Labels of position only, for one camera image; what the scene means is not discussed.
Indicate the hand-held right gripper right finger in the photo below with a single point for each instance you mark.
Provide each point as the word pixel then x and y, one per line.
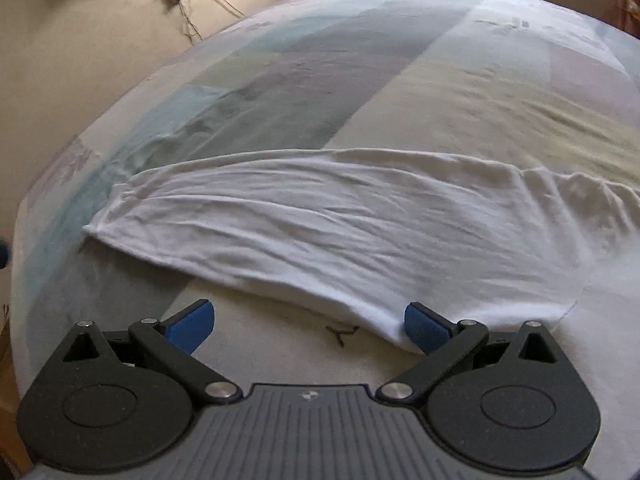
pixel 425 327

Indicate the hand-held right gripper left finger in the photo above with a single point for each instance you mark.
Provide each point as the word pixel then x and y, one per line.
pixel 192 325

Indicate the white printed t-shirt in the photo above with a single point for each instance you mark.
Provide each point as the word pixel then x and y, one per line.
pixel 325 220

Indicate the pastel patchwork bed sheet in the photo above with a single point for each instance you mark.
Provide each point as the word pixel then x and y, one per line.
pixel 400 70

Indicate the orange patterned curtain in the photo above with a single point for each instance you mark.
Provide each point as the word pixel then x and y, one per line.
pixel 631 10

